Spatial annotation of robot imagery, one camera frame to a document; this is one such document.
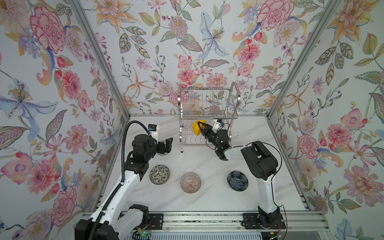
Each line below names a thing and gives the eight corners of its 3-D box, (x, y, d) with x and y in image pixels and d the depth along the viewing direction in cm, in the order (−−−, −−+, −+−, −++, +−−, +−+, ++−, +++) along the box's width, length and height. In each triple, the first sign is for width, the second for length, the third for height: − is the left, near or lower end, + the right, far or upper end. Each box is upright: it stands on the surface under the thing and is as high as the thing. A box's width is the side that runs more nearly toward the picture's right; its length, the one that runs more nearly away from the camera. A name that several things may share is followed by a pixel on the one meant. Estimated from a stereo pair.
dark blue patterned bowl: (225, 187, 86) (226, 185, 83) (228, 171, 92) (229, 168, 89) (245, 193, 83) (247, 191, 81) (247, 176, 90) (249, 174, 87)
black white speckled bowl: (149, 184, 87) (147, 181, 84) (152, 167, 94) (151, 164, 91) (169, 184, 88) (168, 181, 84) (170, 168, 94) (170, 164, 91)
